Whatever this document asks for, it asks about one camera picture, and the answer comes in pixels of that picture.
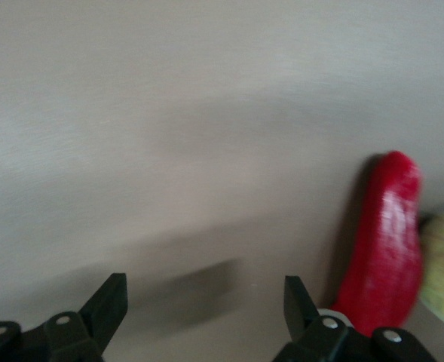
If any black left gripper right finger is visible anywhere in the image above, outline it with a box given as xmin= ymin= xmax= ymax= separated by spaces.
xmin=272 ymin=275 xmax=359 ymax=362

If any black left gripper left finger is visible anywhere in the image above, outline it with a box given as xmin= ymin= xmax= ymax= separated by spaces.
xmin=43 ymin=272 xmax=128 ymax=362

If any red chili pepper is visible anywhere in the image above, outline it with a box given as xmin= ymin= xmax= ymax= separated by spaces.
xmin=329 ymin=150 xmax=425 ymax=337

